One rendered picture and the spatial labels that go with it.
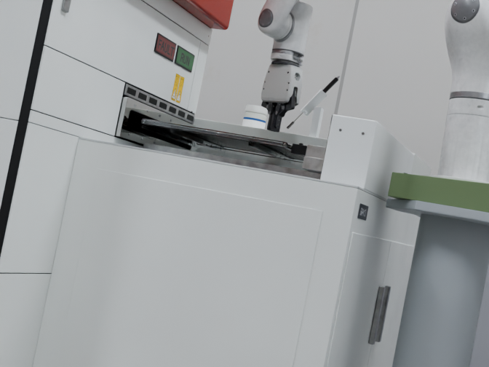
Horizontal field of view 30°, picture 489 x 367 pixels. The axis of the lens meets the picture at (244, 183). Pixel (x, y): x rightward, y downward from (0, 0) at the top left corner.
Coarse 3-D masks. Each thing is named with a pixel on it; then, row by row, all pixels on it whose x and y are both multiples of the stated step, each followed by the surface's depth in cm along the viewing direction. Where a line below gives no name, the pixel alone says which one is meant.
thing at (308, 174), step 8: (144, 144) 223; (152, 144) 222; (168, 152) 220; (176, 152) 220; (184, 152) 219; (192, 152) 218; (200, 152) 218; (216, 160) 216; (224, 160) 216; (232, 160) 215; (240, 160) 214; (264, 168) 212; (272, 168) 212; (280, 168) 211; (288, 168) 211; (304, 176) 209; (312, 176) 209
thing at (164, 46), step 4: (160, 36) 226; (160, 40) 227; (164, 40) 229; (156, 44) 225; (160, 44) 227; (164, 44) 230; (168, 44) 232; (172, 44) 234; (156, 48) 226; (160, 48) 228; (164, 48) 230; (168, 48) 232; (172, 48) 234; (160, 52) 228; (164, 52) 230; (168, 52) 232; (172, 52) 235; (168, 56) 233; (172, 56) 235
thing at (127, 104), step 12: (120, 108) 214; (132, 108) 217; (144, 108) 223; (120, 120) 214; (156, 120) 233; (168, 120) 237; (180, 120) 245; (120, 132) 213; (132, 132) 219; (156, 144) 233; (168, 144) 240
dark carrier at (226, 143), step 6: (186, 132) 222; (204, 138) 231; (210, 138) 228; (216, 138) 224; (222, 138) 221; (228, 138) 217; (222, 144) 239; (228, 144) 235; (234, 144) 231; (240, 144) 228; (246, 144) 224; (246, 150) 243; (252, 150) 239; (258, 150) 235; (276, 150) 224; (282, 150) 220; (288, 150) 217; (288, 156) 235; (294, 156) 231; (300, 156) 227
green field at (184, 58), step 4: (180, 48) 239; (180, 52) 239; (184, 52) 242; (180, 56) 240; (184, 56) 242; (188, 56) 245; (192, 56) 247; (176, 60) 238; (180, 60) 240; (184, 60) 242; (188, 60) 245; (192, 60) 247; (180, 64) 241; (184, 64) 243; (188, 64) 245; (192, 64) 248; (188, 68) 246
